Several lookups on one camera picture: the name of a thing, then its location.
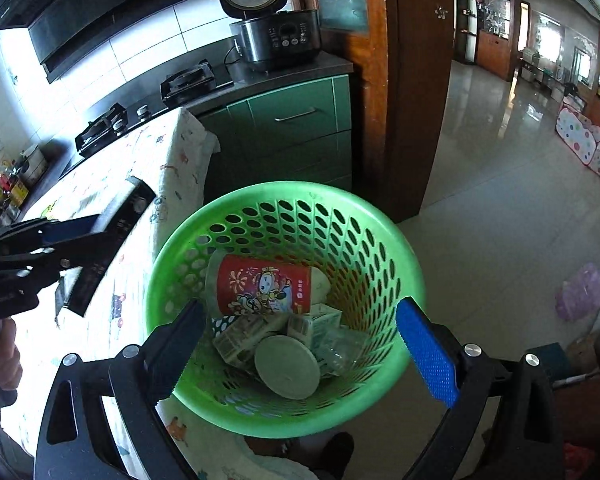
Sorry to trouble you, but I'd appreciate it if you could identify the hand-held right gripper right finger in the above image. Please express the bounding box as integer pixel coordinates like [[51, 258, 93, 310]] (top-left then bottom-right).
[[395, 296, 566, 480]]

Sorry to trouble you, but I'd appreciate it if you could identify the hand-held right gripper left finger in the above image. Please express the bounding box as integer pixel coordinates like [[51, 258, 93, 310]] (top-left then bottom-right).
[[32, 299, 208, 480]]

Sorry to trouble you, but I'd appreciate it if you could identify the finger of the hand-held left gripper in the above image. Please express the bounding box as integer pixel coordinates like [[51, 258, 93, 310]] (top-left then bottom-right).
[[0, 213, 103, 257], [0, 251, 73, 282]]

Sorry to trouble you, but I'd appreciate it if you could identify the black red box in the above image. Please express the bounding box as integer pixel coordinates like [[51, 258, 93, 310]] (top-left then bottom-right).
[[55, 176, 157, 317]]

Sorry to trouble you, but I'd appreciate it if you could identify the white blue milk carton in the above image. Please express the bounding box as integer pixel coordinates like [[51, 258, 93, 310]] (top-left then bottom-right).
[[286, 305, 343, 361], [212, 312, 281, 366]]

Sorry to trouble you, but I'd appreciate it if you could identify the clear plastic cup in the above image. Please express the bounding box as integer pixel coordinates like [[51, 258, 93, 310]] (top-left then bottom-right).
[[320, 327, 368, 376]]

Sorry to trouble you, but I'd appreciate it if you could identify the red printed paper cup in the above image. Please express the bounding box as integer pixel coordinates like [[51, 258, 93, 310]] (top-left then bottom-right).
[[205, 254, 331, 318]]

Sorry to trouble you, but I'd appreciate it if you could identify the white paper cup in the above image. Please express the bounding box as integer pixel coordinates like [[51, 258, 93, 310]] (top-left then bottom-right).
[[252, 332, 322, 402]]

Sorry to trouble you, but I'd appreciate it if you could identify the green plastic basket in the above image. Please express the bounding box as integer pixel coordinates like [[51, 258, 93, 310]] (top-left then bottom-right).
[[145, 181, 427, 440]]

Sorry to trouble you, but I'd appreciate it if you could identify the person's left hand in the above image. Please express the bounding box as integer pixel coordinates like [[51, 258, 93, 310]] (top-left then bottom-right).
[[0, 317, 23, 392]]

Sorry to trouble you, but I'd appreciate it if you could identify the steel pot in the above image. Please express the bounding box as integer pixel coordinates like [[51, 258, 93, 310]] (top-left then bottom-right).
[[17, 146, 49, 188]]

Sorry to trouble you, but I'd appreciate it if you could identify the printed white tablecloth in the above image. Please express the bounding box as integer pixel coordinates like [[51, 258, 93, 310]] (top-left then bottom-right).
[[0, 107, 301, 480]]

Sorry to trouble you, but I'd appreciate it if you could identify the cardboard box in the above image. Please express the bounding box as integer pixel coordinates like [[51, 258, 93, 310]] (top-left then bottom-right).
[[565, 330, 600, 376]]

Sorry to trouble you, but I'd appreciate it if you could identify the pink bag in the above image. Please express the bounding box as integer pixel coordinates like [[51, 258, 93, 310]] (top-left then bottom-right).
[[555, 262, 600, 321]]

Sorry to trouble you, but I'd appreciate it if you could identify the black gas stove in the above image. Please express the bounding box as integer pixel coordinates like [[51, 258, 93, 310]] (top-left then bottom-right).
[[75, 60, 233, 156]]

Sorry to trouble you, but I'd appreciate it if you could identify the green kitchen cabinet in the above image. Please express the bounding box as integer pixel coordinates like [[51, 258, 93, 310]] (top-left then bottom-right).
[[195, 72, 353, 211]]

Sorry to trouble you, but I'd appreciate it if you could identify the polka dot play fence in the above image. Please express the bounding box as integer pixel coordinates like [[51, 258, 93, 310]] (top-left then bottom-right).
[[555, 105, 600, 186]]

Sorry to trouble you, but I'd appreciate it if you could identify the black rice cooker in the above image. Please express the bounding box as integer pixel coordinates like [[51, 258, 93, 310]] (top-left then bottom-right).
[[212, 0, 323, 72]]

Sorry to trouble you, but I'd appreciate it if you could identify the wooden display cabinet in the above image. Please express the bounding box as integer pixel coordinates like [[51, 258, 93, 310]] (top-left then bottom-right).
[[455, 0, 531, 81]]

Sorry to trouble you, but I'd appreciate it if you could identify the wooden door frame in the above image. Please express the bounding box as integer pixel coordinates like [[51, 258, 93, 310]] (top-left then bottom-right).
[[300, 0, 456, 223]]

